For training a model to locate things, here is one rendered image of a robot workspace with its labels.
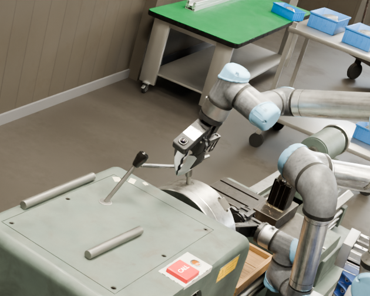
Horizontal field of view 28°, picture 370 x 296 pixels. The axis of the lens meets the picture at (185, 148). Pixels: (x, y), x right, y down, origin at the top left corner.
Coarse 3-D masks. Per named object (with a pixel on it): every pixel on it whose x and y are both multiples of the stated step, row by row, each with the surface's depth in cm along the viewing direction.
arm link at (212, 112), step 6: (204, 102) 198; (210, 102) 196; (204, 108) 198; (210, 108) 196; (216, 108) 195; (204, 114) 198; (210, 114) 197; (216, 114) 196; (222, 114) 196; (228, 114) 198; (216, 120) 197; (222, 120) 198
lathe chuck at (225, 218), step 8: (168, 184) 224; (176, 184) 223; (184, 184) 223; (200, 184) 225; (192, 192) 219; (200, 192) 220; (208, 192) 222; (216, 192) 224; (208, 200) 219; (216, 200) 221; (216, 208) 219; (216, 216) 217; (224, 216) 220; (232, 216) 223; (224, 224) 219; (232, 224) 222
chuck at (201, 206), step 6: (162, 186) 224; (168, 186) 222; (174, 186) 221; (168, 192) 219; (174, 192) 218; (180, 192) 217; (186, 192) 218; (180, 198) 217; (186, 198) 216; (192, 198) 216; (198, 198) 217; (192, 204) 215; (198, 204) 214; (204, 204) 216; (204, 210) 214; (210, 210) 216; (210, 216) 215
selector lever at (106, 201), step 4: (132, 168) 195; (128, 172) 195; (132, 172) 196; (124, 176) 195; (128, 176) 195; (120, 180) 196; (124, 180) 195; (120, 184) 195; (116, 188) 195; (112, 192) 195; (108, 196) 196; (112, 196) 196; (100, 200) 196; (104, 200) 196; (108, 200) 196; (104, 204) 194; (108, 204) 195
